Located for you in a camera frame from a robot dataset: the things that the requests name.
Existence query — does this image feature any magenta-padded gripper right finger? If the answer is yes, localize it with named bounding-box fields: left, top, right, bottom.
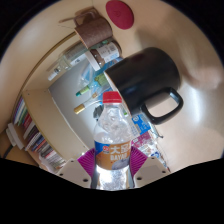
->
left=126, top=145, right=171, bottom=189

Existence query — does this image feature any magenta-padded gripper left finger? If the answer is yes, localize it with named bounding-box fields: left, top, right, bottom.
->
left=55, top=148, right=99, bottom=189

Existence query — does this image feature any clear plastic bottle red cap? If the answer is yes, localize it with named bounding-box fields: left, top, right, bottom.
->
left=93, top=91, right=133, bottom=191

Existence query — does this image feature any blue and white box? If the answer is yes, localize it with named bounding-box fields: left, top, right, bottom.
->
left=131, top=113, right=151, bottom=136

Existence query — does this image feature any yellow-capped bottle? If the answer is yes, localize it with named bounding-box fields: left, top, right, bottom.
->
left=73, top=91, right=104, bottom=115

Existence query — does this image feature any wooden shelf unit with books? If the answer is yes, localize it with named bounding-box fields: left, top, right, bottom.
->
left=4, top=29, right=101, bottom=171

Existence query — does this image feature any green-capped bottle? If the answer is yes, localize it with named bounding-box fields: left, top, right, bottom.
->
left=75, top=74, right=108, bottom=98

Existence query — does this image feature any black mug white inside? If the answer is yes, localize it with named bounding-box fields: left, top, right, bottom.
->
left=103, top=46, right=185, bottom=126

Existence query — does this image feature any tall clear glass bottle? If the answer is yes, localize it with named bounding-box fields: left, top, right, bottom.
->
left=46, top=41, right=89, bottom=82

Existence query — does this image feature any brown jar white lid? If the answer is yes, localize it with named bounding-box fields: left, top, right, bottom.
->
left=84, top=40, right=123, bottom=72

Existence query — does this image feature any brown cup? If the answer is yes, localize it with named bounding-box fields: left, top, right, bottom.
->
left=59, top=8, right=114, bottom=48

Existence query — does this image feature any flat round red coaster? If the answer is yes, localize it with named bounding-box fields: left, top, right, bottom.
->
left=105, top=0, right=135, bottom=30

